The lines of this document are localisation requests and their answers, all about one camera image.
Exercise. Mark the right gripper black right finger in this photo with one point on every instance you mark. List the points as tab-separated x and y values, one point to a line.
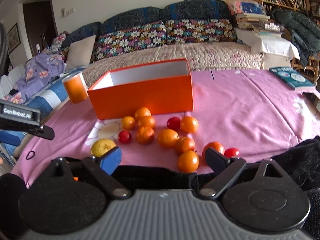
227	171

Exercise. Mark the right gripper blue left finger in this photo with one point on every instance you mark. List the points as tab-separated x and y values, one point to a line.
99	171

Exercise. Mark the yellow pear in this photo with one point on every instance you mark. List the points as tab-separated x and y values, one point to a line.
101	147

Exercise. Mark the orange tangerine front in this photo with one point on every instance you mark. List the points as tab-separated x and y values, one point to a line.
188	162

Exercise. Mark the red cherry tomato right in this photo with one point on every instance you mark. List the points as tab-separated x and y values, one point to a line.
231	152

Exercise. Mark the red cherry tomato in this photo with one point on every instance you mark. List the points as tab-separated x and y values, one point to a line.
174	123
124	137
231	152

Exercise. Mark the reddish tangerine by finger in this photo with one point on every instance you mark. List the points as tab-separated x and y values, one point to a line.
216	146

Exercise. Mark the blue white striped blanket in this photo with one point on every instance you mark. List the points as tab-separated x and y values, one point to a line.
46	101

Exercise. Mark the red cherry tomato left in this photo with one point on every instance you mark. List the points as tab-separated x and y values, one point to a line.
124	137

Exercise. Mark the reddish orange tangerine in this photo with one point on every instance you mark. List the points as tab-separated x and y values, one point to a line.
184	144

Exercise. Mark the small orange tangerine left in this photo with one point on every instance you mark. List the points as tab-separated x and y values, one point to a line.
128	123

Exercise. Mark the purple floral cloth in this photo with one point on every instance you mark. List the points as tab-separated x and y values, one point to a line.
39	71

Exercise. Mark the dark orange tangerine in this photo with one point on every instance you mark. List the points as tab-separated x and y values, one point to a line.
145	135

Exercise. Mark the orange tangerine right back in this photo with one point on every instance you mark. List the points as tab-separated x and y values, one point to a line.
189	124

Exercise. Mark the pink tablecloth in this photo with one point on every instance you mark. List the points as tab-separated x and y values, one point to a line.
251	110

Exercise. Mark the orange tangerine middle back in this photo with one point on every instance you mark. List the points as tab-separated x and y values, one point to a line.
147	121

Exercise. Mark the orange tangerine centre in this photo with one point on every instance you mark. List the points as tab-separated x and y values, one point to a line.
167	138

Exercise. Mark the orange white cup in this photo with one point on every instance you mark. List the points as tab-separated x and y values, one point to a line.
75	87

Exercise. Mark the red cherry tomato middle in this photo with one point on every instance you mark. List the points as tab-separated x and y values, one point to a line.
174	123

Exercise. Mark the orange tangerine back top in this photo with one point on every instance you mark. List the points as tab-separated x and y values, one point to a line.
142	112

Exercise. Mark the beige pillow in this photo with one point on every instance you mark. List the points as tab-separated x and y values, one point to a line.
80	53

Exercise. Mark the orange cardboard box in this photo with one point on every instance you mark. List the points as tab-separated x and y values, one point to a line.
162	87

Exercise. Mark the teal book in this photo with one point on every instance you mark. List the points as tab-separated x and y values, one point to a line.
292	78

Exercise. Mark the quilted beige bedspread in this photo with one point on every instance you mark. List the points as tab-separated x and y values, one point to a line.
200	57

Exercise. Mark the white cloth under books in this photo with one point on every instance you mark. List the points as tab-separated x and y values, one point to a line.
268	44

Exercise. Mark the floral cushion left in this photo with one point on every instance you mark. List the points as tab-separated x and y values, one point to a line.
124	41

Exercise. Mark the floral cushion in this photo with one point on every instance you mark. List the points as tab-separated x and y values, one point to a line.
199	31
124	41

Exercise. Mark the floral cushion right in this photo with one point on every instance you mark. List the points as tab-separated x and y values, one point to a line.
199	31

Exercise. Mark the stack of books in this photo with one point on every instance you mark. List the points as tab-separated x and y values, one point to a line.
251	16

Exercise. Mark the dark green jacket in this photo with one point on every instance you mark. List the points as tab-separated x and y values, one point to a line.
304	33

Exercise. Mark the dark blue sofa backrest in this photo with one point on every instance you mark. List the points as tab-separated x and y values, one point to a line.
187	9

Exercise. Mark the framed picture on wall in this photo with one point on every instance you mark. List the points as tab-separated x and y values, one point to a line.
13	38

